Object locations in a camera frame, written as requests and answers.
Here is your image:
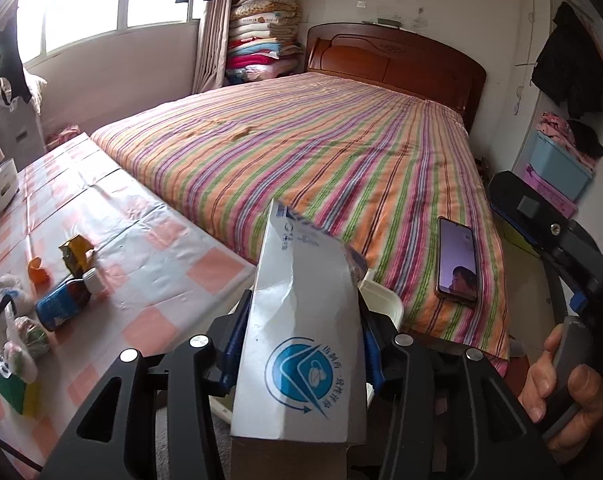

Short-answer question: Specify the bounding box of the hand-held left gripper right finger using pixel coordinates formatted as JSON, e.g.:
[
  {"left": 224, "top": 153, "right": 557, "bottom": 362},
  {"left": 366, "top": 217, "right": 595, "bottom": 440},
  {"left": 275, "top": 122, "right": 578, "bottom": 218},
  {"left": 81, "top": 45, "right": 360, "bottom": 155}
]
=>
[{"left": 356, "top": 292, "right": 565, "bottom": 480}]

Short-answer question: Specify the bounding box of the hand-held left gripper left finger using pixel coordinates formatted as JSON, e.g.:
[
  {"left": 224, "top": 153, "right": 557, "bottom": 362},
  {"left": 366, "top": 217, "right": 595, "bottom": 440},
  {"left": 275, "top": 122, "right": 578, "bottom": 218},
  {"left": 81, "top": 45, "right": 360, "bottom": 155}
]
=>
[{"left": 42, "top": 291, "right": 255, "bottom": 480}]

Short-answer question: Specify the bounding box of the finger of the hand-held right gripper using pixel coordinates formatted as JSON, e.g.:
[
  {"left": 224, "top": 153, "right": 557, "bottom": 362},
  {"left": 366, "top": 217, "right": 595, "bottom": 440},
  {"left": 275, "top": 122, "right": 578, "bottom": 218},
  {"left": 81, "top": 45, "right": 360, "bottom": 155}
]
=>
[{"left": 489, "top": 170, "right": 582, "bottom": 261}]

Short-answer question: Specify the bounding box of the white cardboard box blue logo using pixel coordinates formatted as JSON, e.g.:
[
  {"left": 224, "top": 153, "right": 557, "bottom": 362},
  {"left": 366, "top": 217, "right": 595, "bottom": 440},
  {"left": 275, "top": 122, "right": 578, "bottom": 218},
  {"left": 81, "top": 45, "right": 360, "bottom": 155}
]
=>
[{"left": 230, "top": 199, "right": 369, "bottom": 480}]

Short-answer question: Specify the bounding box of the yellow snack wrapper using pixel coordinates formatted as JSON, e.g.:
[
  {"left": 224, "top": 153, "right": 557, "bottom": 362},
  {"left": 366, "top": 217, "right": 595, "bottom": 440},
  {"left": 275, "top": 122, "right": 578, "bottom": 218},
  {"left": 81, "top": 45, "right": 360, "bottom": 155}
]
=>
[{"left": 59, "top": 236, "right": 95, "bottom": 277}]

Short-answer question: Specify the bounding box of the person's right hand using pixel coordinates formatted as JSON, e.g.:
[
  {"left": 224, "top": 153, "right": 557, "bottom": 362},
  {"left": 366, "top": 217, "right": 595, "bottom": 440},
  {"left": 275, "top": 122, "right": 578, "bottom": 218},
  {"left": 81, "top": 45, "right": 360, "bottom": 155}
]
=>
[{"left": 517, "top": 324, "right": 603, "bottom": 463}]

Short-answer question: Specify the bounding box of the blue storage box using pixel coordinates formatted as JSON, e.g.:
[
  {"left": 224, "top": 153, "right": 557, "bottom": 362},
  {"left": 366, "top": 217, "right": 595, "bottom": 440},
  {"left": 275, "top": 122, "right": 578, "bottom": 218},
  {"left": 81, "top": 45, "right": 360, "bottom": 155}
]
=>
[{"left": 524, "top": 132, "right": 595, "bottom": 202}]

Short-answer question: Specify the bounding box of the pink clothes pile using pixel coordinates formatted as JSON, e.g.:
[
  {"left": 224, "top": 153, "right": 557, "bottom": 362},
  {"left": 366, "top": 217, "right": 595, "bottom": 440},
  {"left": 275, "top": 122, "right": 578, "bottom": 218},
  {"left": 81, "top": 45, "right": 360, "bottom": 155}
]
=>
[{"left": 539, "top": 111, "right": 603, "bottom": 171}]

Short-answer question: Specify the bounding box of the black smartphone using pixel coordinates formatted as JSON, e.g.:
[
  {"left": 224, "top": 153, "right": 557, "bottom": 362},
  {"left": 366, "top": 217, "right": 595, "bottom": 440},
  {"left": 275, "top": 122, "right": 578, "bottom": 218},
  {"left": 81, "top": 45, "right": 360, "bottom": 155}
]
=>
[{"left": 435, "top": 216, "right": 480, "bottom": 309}]

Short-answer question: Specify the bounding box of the pink checkered tablecloth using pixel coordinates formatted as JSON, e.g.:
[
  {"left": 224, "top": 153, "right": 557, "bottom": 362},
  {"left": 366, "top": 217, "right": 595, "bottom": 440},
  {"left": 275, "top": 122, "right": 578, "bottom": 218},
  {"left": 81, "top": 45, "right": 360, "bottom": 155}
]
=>
[{"left": 0, "top": 132, "right": 257, "bottom": 480}]

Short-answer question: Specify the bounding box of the black jacket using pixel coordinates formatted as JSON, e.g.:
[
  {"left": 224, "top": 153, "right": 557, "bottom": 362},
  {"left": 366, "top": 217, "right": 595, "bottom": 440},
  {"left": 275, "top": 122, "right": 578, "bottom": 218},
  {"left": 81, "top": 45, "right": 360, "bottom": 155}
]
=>
[{"left": 531, "top": 2, "right": 603, "bottom": 119}]

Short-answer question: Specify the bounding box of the white bottle cap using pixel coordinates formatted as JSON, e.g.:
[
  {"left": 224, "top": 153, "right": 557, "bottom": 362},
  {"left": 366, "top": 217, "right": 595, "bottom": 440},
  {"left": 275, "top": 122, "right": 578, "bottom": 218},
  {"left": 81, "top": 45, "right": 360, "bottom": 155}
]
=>
[{"left": 82, "top": 268, "right": 105, "bottom": 296}]

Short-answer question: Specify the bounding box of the brown bottle blue label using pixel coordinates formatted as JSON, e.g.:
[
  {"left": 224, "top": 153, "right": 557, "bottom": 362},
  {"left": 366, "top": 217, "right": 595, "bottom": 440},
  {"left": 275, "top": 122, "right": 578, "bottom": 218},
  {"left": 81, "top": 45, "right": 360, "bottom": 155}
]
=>
[{"left": 36, "top": 277, "right": 92, "bottom": 332}]

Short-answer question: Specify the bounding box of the striped bed sheet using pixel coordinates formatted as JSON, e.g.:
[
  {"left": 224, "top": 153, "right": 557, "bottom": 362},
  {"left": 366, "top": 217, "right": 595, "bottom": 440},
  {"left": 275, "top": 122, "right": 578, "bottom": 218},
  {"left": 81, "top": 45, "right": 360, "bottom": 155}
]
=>
[{"left": 90, "top": 71, "right": 511, "bottom": 362}]

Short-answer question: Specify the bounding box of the small orange cup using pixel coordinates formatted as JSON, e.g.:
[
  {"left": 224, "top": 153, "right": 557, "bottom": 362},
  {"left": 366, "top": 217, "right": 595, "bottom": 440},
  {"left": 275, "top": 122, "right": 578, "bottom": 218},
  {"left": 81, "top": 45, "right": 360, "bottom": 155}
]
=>
[{"left": 28, "top": 257, "right": 51, "bottom": 284}]

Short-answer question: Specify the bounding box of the wooden headboard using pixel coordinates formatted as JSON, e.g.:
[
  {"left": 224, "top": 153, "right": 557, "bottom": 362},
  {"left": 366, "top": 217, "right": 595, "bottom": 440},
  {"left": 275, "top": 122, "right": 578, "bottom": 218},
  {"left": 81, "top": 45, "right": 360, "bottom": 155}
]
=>
[{"left": 304, "top": 22, "right": 487, "bottom": 133}]

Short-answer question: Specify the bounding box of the white plastic bag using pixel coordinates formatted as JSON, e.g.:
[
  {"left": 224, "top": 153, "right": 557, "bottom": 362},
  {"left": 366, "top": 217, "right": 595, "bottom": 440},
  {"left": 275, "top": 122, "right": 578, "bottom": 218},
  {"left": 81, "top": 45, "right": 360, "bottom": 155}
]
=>
[{"left": 2, "top": 310, "right": 40, "bottom": 384}]

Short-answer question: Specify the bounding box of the green yellow sponge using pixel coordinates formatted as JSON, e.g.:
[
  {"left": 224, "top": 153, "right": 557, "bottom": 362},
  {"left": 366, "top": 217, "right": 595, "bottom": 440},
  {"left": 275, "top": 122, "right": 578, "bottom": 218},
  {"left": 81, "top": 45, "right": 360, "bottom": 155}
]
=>
[{"left": 0, "top": 372, "right": 40, "bottom": 417}]

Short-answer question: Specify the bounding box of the red patterned cloth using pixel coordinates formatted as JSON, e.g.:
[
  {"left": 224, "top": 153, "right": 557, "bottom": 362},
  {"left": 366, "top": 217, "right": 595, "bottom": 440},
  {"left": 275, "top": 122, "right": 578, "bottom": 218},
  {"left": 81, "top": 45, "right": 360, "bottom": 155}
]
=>
[{"left": 46, "top": 125, "right": 83, "bottom": 149}]

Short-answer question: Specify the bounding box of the stack of folded blankets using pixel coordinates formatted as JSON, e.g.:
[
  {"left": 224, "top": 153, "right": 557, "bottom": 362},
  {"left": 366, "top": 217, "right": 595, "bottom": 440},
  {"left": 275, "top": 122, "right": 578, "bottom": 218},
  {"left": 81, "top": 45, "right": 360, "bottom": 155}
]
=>
[{"left": 224, "top": 0, "right": 303, "bottom": 88}]

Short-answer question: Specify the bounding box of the white plastic cabinet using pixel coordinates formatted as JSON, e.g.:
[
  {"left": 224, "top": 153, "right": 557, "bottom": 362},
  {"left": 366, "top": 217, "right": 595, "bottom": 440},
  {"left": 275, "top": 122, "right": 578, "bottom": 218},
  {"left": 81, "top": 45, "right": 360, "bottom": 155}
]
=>
[{"left": 0, "top": 80, "right": 47, "bottom": 162}]

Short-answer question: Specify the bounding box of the black hanging garment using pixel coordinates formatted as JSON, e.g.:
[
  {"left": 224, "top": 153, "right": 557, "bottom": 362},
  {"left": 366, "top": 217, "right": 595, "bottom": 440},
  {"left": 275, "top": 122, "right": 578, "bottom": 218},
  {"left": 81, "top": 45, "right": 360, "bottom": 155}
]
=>
[{"left": 0, "top": 7, "right": 33, "bottom": 107}]

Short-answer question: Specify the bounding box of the window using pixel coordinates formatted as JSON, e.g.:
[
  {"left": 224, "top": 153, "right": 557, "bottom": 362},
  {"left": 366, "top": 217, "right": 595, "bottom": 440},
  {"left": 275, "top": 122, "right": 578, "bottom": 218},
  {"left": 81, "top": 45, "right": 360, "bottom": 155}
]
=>
[{"left": 12, "top": 0, "right": 207, "bottom": 61}]

